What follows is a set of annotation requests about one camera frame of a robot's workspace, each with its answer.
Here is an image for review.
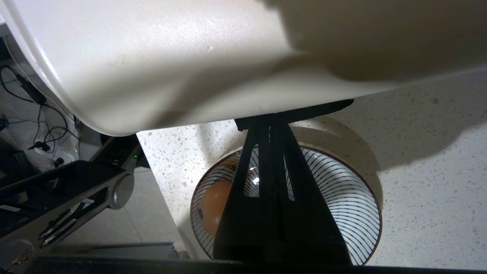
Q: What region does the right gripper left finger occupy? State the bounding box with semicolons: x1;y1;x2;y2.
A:
212;125;273;263

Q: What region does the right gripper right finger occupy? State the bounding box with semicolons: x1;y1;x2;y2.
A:
272;123;353;264

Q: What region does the striped ceramic bowl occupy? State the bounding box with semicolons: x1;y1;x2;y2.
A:
190;145;383;266

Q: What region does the black device with green light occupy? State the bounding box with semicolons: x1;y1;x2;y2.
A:
91;133;151;170

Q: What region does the white power strip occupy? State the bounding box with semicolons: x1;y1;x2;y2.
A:
34;146;77;166

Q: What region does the black power adapter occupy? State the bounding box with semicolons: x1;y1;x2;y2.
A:
19;78;47;105

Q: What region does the black and grey metal frame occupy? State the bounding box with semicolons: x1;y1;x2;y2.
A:
0;160;136;264

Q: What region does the black cable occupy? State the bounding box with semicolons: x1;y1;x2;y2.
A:
27;104;79;153
0;65;35;103

